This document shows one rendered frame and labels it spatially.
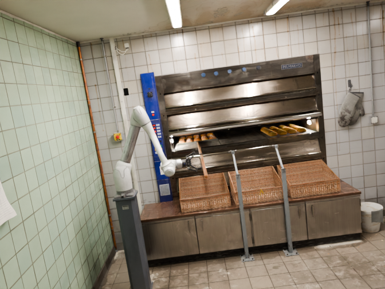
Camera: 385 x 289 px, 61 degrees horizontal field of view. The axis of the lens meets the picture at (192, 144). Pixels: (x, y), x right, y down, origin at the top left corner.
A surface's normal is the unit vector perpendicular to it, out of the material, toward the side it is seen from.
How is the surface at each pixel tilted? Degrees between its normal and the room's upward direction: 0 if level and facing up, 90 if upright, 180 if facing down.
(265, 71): 90
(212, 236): 90
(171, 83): 90
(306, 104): 70
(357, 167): 90
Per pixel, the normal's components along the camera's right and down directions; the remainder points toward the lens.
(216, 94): -0.04, -0.18
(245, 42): 0.00, 0.16
